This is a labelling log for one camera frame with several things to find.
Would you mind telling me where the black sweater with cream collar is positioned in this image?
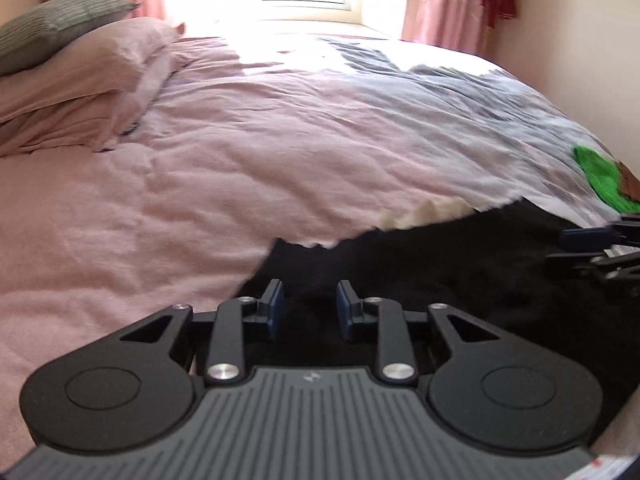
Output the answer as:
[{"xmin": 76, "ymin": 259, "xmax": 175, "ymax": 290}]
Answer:
[{"xmin": 240, "ymin": 200, "xmax": 639, "ymax": 434}]

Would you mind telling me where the green knitted garment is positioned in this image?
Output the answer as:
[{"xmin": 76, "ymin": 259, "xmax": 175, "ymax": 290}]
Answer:
[{"xmin": 573, "ymin": 145, "xmax": 639, "ymax": 214}]

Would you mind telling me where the brown garment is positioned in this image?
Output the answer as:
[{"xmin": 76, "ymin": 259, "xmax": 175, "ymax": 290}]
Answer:
[{"xmin": 616, "ymin": 162, "xmax": 640, "ymax": 203}]

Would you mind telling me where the pink and grey duvet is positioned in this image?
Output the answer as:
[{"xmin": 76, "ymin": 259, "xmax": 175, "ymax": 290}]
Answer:
[{"xmin": 1, "ymin": 38, "xmax": 616, "ymax": 466}]

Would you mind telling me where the lower pink pillow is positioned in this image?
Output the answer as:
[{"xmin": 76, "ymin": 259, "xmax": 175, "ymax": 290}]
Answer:
[{"xmin": 1, "ymin": 47, "xmax": 195, "ymax": 156}]

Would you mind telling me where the pink pillow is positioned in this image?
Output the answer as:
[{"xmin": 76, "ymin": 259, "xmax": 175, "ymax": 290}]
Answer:
[
  {"xmin": 1, "ymin": 47, "xmax": 195, "ymax": 156},
  {"xmin": 1, "ymin": 18, "xmax": 181, "ymax": 122}
]

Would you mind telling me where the right pink curtain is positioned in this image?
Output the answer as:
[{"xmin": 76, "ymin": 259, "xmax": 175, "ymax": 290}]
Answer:
[{"xmin": 401, "ymin": 0, "xmax": 487, "ymax": 55}]

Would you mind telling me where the upper pink pillow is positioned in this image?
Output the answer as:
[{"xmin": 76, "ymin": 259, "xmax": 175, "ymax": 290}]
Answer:
[{"xmin": 1, "ymin": 18, "xmax": 181, "ymax": 122}]

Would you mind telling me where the grey checked pillow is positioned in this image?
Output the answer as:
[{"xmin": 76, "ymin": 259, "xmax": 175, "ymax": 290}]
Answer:
[{"xmin": 1, "ymin": 0, "xmax": 140, "ymax": 76}]

